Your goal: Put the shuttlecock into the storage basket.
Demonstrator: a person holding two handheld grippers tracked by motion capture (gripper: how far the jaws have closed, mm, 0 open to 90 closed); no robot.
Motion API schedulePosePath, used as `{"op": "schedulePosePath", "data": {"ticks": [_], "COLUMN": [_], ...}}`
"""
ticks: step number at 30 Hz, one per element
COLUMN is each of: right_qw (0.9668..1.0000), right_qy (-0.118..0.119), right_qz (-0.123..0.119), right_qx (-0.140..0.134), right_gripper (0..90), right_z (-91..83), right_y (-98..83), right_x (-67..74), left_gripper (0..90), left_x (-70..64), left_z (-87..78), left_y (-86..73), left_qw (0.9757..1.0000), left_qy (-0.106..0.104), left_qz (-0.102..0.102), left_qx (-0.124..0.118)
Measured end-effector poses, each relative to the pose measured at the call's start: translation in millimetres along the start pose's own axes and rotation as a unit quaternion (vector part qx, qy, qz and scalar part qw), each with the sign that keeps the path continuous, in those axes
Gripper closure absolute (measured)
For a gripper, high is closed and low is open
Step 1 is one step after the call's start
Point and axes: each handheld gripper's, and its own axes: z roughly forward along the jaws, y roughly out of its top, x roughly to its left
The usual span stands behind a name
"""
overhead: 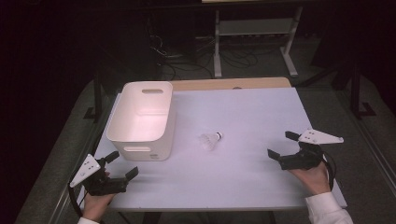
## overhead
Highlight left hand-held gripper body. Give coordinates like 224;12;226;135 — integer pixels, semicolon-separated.
69;153;129;197

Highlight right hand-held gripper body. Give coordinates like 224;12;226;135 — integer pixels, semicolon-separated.
277;129;345;172

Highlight white plastic storage bin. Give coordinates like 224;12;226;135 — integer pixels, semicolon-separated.
106;81;177;162

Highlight white shuttlecock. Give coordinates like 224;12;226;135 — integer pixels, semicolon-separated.
199;131;224;152

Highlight person's left hand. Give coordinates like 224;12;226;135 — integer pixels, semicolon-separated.
81;171;116;223

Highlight person's right hand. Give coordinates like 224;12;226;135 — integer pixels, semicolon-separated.
288;161;332;195

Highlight black metal stand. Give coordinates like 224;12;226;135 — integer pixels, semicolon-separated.
83;71;106;124
349;62;377;119

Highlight wooden table board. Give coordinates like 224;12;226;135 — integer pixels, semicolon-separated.
169;77;292;91

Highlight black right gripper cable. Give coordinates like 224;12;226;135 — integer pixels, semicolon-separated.
321;150;338;192

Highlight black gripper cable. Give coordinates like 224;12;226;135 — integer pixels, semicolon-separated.
67;183;84;218
321;150;338;192

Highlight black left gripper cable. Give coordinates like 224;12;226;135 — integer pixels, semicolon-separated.
67;183;84;218

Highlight metal table frame rail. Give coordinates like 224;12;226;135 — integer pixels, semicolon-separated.
48;120;108;224
337;91;396;188

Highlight white metal desk frame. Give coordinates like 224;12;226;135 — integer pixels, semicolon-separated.
201;0;304;78

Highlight black floor cables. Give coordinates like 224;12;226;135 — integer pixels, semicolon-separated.
148;34;260;80

